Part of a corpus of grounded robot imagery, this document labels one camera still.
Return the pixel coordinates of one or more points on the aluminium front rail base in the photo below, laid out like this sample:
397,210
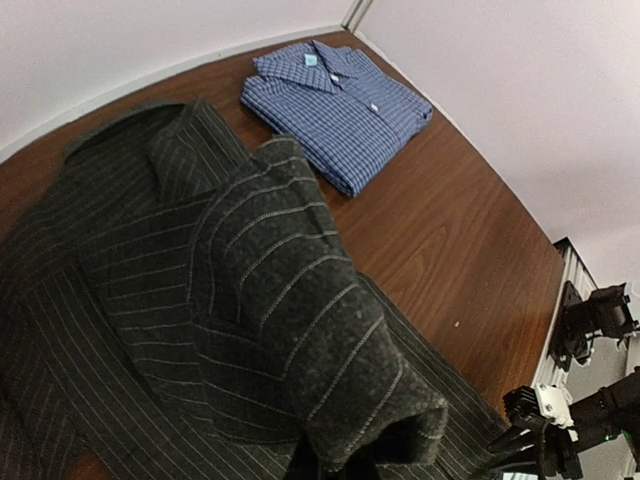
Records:
556,360

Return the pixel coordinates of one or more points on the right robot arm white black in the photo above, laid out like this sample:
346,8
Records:
610,412

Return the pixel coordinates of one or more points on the right aluminium frame post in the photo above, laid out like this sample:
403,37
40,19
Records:
355,14

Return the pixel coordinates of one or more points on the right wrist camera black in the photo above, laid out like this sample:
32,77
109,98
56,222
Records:
530,408

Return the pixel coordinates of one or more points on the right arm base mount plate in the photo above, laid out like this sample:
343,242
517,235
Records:
611,313

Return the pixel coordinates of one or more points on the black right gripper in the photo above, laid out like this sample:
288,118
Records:
544,451

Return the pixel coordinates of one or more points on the light blue checked folded shirt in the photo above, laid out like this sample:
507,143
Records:
350,118

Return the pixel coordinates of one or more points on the black pinstriped long sleeve shirt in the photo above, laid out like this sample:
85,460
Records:
184,308

